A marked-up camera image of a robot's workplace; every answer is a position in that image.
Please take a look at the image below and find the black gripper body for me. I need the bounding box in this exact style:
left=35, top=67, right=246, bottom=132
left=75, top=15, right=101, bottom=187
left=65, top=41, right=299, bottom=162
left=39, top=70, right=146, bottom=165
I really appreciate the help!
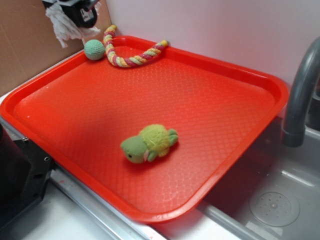
left=42, top=0, right=98, bottom=29

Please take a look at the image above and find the white paper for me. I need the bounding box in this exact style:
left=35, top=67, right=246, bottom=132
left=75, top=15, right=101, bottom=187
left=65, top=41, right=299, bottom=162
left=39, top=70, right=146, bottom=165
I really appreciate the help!
left=45, top=2, right=101, bottom=48

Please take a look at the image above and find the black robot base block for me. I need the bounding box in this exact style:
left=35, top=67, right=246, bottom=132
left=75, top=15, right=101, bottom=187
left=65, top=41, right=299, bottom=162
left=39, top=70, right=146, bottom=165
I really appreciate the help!
left=0, top=126, right=53, bottom=229

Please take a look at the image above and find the green rubber ball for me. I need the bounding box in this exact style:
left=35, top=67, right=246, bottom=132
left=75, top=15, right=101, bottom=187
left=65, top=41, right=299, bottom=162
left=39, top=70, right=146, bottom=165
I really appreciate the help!
left=84, top=39, right=105, bottom=61

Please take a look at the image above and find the brown cardboard panel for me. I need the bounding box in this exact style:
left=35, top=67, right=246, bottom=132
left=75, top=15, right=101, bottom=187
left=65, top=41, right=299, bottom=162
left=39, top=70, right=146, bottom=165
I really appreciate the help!
left=0, top=0, right=111, bottom=96

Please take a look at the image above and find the red plastic tray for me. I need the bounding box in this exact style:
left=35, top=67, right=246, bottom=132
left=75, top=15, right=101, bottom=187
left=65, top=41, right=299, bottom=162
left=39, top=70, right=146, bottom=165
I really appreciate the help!
left=0, top=46, right=289, bottom=224

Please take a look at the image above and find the green plush turtle toy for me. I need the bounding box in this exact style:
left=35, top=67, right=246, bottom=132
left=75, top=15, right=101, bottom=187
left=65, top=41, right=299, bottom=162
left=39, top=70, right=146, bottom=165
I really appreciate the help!
left=120, top=124, right=179, bottom=164

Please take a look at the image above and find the grey curved faucet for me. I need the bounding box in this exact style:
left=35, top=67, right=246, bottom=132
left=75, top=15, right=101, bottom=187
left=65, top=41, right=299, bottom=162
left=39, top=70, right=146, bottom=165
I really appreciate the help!
left=281, top=38, right=320, bottom=148

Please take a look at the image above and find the grey plastic sink basin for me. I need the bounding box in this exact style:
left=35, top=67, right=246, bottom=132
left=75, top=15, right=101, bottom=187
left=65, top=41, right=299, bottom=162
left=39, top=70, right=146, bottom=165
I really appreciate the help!
left=198, top=121, right=320, bottom=240

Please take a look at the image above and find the round sink drain cover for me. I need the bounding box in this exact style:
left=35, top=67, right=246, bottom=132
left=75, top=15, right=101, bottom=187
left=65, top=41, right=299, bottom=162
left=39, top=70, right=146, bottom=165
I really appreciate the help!
left=249, top=190, right=300, bottom=227

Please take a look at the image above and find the multicolour braided rope toy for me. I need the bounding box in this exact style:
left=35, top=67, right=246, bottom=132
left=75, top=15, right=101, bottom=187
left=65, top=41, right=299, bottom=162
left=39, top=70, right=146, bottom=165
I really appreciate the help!
left=102, top=24, right=168, bottom=68

